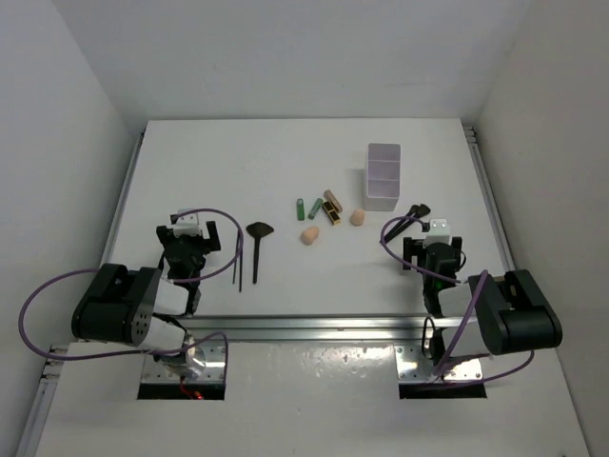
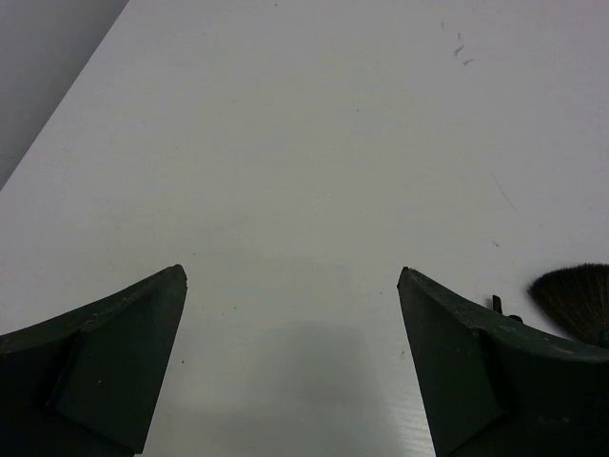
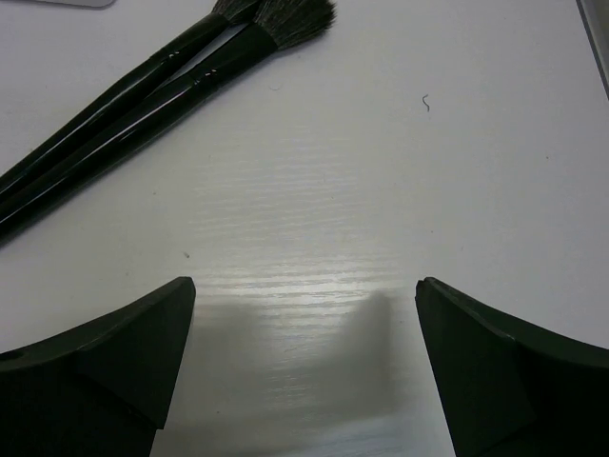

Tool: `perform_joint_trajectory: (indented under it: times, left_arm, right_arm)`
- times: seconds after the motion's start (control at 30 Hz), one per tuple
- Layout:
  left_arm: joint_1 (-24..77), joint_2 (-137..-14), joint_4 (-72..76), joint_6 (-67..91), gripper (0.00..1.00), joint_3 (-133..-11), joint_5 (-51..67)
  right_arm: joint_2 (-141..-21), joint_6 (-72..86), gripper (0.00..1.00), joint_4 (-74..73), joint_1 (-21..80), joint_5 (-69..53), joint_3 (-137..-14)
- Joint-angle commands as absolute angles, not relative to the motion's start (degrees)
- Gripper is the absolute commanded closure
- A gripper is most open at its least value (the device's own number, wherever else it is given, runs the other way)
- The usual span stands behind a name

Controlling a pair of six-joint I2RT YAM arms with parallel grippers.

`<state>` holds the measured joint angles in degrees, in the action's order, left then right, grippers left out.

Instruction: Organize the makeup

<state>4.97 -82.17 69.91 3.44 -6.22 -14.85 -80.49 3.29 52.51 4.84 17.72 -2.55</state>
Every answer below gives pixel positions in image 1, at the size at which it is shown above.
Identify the thin black eyeshadow brush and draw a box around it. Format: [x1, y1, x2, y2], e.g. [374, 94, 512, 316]
[233, 233, 244, 293]

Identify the black fan makeup brush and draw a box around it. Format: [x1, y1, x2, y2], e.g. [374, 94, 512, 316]
[246, 221, 274, 285]

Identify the beige makeup sponge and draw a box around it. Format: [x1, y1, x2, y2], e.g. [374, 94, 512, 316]
[350, 209, 365, 227]
[300, 226, 320, 246]

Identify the black gold lipstick tube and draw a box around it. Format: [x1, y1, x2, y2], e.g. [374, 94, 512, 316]
[323, 201, 341, 226]

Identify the dark green lip balm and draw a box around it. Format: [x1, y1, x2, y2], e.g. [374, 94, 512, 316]
[296, 198, 305, 221]

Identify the rose gold lipstick tube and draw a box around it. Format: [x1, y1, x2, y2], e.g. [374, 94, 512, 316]
[324, 189, 343, 213]

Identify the light green lip balm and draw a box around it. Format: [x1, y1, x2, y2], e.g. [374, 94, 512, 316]
[307, 198, 324, 220]

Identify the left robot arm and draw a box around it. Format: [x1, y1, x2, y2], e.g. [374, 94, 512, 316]
[71, 215, 221, 375]

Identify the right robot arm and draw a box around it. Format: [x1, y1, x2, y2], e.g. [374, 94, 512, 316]
[403, 237, 563, 372]

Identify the translucent white organizer box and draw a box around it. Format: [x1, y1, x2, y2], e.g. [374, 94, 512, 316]
[363, 143, 402, 211]

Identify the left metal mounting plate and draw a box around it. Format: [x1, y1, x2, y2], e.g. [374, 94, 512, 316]
[141, 344, 226, 384]

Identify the metal mounting plate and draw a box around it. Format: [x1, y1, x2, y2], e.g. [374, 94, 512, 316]
[395, 345, 485, 384]
[141, 344, 226, 384]

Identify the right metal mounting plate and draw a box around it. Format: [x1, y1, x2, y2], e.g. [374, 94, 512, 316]
[395, 345, 485, 384]

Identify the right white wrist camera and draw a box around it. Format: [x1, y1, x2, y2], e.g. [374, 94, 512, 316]
[424, 219, 451, 237]

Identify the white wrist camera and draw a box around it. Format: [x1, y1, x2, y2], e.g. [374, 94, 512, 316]
[170, 209, 202, 237]
[424, 219, 451, 237]

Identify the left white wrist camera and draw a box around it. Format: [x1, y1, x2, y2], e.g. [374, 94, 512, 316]
[170, 209, 202, 237]

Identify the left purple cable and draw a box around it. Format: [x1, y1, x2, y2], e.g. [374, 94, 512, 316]
[19, 208, 246, 385]

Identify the purple cable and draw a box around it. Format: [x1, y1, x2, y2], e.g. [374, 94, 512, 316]
[380, 215, 539, 387]
[19, 208, 246, 385]

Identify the aluminium rail frame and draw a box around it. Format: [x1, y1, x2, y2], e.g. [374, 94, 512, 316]
[37, 119, 544, 456]

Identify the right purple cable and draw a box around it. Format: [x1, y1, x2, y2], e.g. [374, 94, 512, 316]
[380, 215, 539, 387]

